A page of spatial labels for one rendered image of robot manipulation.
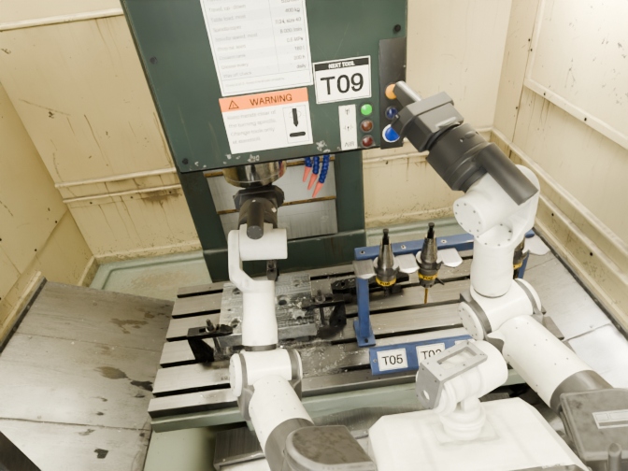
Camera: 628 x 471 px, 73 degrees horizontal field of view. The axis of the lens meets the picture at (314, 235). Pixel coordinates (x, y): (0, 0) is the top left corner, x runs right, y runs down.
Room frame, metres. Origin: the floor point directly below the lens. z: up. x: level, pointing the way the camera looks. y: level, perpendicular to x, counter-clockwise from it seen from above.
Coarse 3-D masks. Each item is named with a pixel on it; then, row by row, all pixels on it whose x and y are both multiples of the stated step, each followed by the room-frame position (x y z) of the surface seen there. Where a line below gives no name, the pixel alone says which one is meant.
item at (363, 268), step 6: (354, 264) 0.82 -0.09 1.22; (360, 264) 0.82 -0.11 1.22; (366, 264) 0.82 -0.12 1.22; (372, 264) 0.81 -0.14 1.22; (354, 270) 0.81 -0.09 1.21; (360, 270) 0.80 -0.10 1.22; (366, 270) 0.80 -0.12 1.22; (372, 270) 0.79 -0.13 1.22; (360, 276) 0.78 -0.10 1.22; (366, 276) 0.78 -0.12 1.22; (372, 276) 0.78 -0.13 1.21
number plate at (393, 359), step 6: (378, 354) 0.74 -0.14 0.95; (384, 354) 0.74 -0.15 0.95; (390, 354) 0.74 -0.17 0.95; (396, 354) 0.73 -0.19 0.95; (402, 354) 0.73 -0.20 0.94; (378, 360) 0.73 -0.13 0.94; (384, 360) 0.73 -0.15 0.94; (390, 360) 0.73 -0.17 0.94; (396, 360) 0.72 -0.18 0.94; (402, 360) 0.72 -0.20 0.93; (384, 366) 0.72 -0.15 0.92; (390, 366) 0.71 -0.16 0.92; (396, 366) 0.71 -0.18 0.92; (402, 366) 0.71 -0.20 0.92
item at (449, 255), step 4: (448, 248) 0.84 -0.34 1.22; (452, 248) 0.84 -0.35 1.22; (440, 252) 0.83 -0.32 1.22; (444, 252) 0.83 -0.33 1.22; (448, 252) 0.82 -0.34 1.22; (452, 252) 0.82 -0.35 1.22; (456, 252) 0.82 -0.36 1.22; (444, 256) 0.81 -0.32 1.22; (448, 256) 0.81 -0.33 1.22; (452, 256) 0.81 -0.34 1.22; (456, 256) 0.81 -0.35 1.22; (444, 260) 0.80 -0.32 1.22; (448, 260) 0.80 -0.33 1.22; (452, 260) 0.79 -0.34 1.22; (456, 260) 0.79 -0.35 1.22; (460, 260) 0.79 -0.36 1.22; (444, 264) 0.78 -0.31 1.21; (448, 264) 0.78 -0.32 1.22; (452, 264) 0.78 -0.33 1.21; (456, 264) 0.78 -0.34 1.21; (460, 264) 0.78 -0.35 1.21
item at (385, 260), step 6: (390, 240) 0.81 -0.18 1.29; (384, 246) 0.79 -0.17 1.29; (390, 246) 0.79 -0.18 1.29; (378, 252) 0.81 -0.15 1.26; (384, 252) 0.79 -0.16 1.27; (390, 252) 0.79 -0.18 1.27; (378, 258) 0.80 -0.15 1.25; (384, 258) 0.79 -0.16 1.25; (390, 258) 0.79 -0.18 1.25; (378, 264) 0.80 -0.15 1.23; (384, 264) 0.79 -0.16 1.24; (390, 264) 0.79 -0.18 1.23
